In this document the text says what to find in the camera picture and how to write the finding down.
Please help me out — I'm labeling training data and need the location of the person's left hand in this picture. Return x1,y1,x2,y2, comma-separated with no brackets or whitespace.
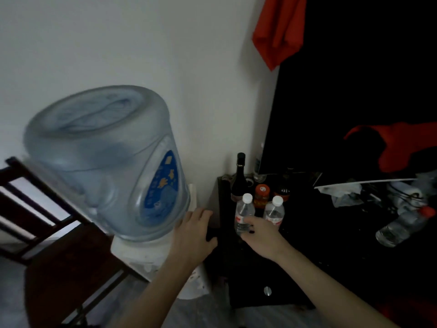
167,207,219,270

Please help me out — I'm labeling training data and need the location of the person's right hand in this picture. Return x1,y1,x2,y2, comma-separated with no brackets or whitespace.
240,215,291,263

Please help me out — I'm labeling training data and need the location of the clear water bottle red label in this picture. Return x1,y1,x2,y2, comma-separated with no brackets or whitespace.
234,193,256,236
263,195,285,231

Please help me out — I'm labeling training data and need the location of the red cap bottle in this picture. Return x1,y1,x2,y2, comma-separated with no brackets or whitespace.
375,205,437,248

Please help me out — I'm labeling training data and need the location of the person's left forearm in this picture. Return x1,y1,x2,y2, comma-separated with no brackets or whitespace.
116,256,193,328

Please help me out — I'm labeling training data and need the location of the person's right forearm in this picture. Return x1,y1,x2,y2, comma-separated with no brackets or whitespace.
274,245,400,328

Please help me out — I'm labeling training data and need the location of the white water dispenser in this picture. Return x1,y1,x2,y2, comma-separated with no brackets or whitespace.
110,182,212,301

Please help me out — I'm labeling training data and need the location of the large blue water jug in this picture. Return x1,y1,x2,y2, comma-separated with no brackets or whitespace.
23,85,191,243

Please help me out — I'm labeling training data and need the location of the orange lid jar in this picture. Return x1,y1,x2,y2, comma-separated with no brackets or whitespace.
253,183,271,209

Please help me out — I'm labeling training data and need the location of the brown glass bottle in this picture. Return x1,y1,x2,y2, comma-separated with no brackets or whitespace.
273,167,294,202

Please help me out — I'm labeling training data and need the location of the dark wine bottle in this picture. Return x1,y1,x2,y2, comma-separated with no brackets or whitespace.
230,152,249,203

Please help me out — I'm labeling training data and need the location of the dark wooden chair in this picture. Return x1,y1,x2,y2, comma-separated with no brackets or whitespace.
0,156,132,328

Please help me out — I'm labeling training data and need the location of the white mug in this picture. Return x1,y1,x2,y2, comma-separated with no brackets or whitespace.
386,180,429,210

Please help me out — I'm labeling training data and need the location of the black television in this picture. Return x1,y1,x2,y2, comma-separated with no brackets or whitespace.
258,0,437,188

